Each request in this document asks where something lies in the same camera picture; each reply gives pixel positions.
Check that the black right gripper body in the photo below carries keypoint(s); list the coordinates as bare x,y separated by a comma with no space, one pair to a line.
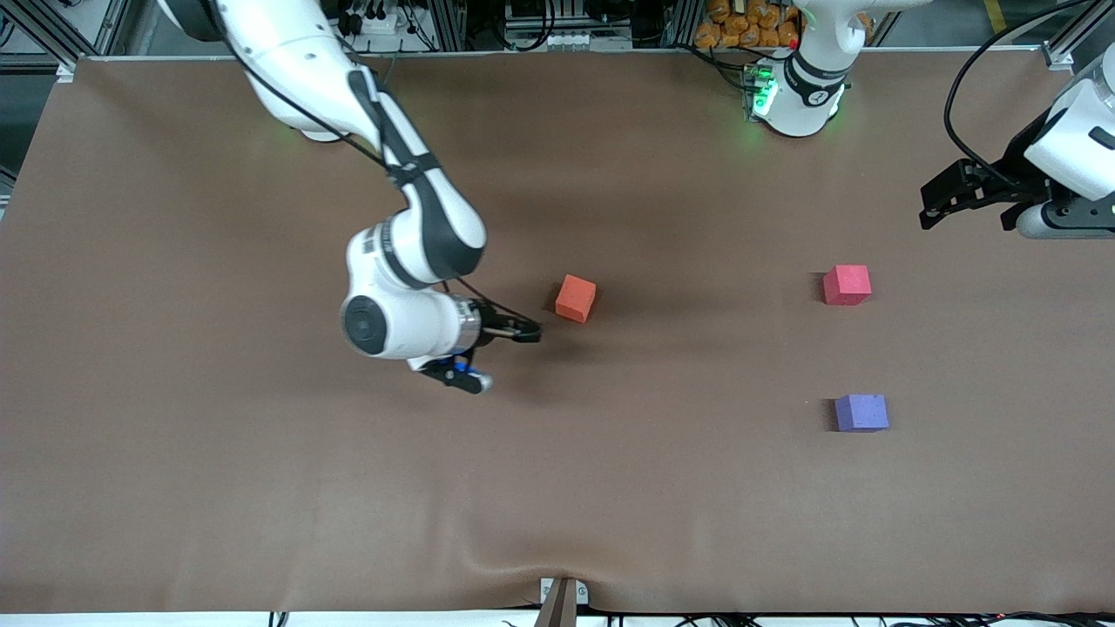
493,325

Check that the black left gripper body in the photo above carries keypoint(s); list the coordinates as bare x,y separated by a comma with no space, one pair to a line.
1013,165

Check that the orange foam block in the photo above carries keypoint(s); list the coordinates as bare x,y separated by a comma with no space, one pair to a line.
575,299

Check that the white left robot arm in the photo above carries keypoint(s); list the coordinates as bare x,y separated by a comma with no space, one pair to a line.
801,96

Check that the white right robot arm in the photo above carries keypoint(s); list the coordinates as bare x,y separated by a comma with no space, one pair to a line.
418,235

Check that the red foam block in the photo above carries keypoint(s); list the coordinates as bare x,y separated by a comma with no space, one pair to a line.
847,285

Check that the brown table mat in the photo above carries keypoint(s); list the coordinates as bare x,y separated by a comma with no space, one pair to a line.
557,479

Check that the purple foam block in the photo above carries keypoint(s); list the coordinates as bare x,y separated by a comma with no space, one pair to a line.
861,413

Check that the bag of orange items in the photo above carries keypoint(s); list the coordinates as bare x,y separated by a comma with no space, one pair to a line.
745,26

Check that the white terminal block row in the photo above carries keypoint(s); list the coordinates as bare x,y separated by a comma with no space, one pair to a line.
566,40

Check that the white power strip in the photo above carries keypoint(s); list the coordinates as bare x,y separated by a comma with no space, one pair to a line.
375,22

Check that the grey metal clamp bracket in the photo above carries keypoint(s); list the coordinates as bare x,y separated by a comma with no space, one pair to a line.
582,594

